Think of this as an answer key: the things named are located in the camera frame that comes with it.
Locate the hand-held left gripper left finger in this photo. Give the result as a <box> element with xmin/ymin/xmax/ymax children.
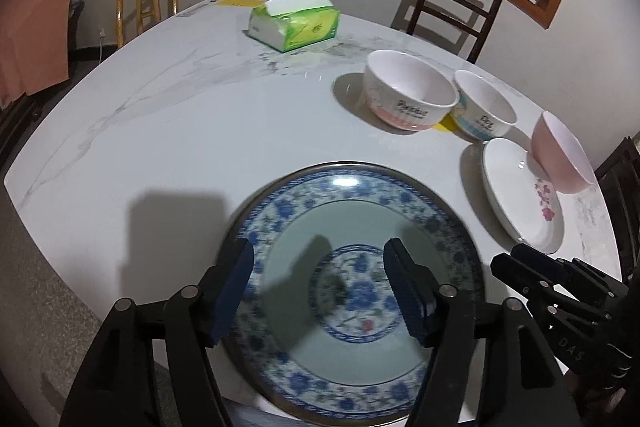
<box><xmin>60</xmin><ymin>237</ymin><xmax>257</xmax><ymax>427</ymax></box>

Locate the dark furniture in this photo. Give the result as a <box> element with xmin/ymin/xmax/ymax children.
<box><xmin>0</xmin><ymin>94</ymin><xmax>43</xmax><ymax>170</ymax></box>

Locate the white bowl with pink stripes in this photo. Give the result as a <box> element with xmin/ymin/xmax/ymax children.
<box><xmin>361</xmin><ymin>49</ymin><xmax>460</xmax><ymax>134</ymax></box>

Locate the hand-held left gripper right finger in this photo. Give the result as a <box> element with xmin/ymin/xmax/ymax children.
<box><xmin>382</xmin><ymin>237</ymin><xmax>586</xmax><ymax>427</ymax></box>

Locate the white plate with pink flowers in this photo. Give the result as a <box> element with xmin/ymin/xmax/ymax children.
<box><xmin>481</xmin><ymin>138</ymin><xmax>565</xmax><ymax>255</ymax></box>

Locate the white bowl with blue stripes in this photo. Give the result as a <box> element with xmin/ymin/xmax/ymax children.
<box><xmin>448</xmin><ymin>70</ymin><xmax>517</xmax><ymax>142</ymax></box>

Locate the blue floral plate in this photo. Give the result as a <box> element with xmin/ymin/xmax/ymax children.
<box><xmin>220</xmin><ymin>162</ymin><xmax>486</xmax><ymax>427</ymax></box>

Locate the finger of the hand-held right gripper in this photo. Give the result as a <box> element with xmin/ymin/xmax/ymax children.
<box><xmin>490</xmin><ymin>252</ymin><xmax>610</xmax><ymax>324</ymax></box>
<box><xmin>510</xmin><ymin>243</ymin><xmax>628</xmax><ymax>304</ymax></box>

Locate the green tissue pack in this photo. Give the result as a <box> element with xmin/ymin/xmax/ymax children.
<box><xmin>246</xmin><ymin>0</ymin><xmax>342</xmax><ymax>54</ymax></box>

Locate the dark clothing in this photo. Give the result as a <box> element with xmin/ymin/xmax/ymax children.
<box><xmin>69</xmin><ymin>0</ymin><xmax>84</xmax><ymax>58</ymax></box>

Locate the pink cloth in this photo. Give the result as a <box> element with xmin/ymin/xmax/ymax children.
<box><xmin>0</xmin><ymin>0</ymin><xmax>81</xmax><ymax>108</ymax></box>

